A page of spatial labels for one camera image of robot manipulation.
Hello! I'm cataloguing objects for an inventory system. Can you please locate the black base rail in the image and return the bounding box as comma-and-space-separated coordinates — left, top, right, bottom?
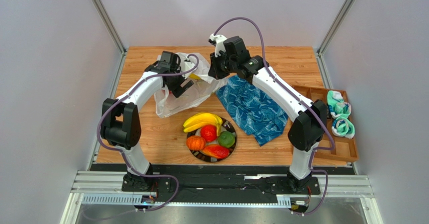
90, 163, 321, 206

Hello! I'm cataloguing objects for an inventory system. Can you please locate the aluminium frame post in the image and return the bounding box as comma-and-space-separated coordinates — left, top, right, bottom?
317, 0, 355, 56
91, 0, 127, 55

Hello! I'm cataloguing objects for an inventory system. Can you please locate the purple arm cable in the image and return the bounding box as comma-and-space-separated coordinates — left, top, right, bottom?
213, 17, 336, 216
96, 53, 200, 214

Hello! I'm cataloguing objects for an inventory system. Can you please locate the red yellow fake mango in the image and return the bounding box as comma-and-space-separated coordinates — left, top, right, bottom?
201, 144, 230, 159

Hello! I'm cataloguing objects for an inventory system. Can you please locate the green fake lime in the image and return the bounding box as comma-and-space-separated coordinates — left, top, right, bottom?
217, 131, 236, 148

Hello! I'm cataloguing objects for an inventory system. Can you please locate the wooden compartment tray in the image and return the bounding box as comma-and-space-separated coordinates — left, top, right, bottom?
293, 85, 359, 163

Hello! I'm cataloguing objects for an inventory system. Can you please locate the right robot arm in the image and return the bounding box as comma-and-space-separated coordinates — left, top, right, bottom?
208, 34, 327, 186

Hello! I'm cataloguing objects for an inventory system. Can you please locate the yellow fake banana bunch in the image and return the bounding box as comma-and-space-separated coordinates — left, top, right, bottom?
183, 112, 223, 136

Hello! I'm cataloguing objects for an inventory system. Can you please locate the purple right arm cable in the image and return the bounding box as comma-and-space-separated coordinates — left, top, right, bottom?
213, 17, 336, 216

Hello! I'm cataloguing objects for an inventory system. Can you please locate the teal white rolled sock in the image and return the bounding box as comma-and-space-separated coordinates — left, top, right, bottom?
327, 91, 351, 119

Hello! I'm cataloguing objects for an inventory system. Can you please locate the left aluminium frame post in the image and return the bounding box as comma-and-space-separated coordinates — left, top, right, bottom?
91, 0, 127, 55

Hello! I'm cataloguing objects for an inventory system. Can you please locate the right aluminium frame post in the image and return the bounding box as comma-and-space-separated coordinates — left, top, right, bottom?
317, 0, 355, 56

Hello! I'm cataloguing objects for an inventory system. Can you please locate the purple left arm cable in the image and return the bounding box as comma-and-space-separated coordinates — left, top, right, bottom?
96, 53, 200, 214

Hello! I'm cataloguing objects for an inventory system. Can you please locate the white printed plastic bag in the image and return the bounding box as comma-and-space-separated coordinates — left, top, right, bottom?
154, 53, 228, 118

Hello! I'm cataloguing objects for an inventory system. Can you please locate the orange fake fruit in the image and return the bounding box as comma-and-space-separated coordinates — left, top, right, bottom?
186, 135, 206, 151

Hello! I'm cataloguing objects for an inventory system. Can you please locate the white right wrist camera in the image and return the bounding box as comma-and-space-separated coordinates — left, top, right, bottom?
208, 34, 227, 57

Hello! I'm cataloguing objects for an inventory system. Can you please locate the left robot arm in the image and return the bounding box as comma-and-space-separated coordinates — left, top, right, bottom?
97, 51, 199, 189

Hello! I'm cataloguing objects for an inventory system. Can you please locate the red yellow fake apple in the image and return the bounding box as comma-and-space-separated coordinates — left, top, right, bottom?
200, 125, 217, 142

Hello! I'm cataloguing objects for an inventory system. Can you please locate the blue shark print cloth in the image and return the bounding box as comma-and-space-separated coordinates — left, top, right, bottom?
216, 76, 288, 146

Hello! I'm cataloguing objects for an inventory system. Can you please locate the yellow fake lemon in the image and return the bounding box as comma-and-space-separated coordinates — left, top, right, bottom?
189, 73, 201, 80

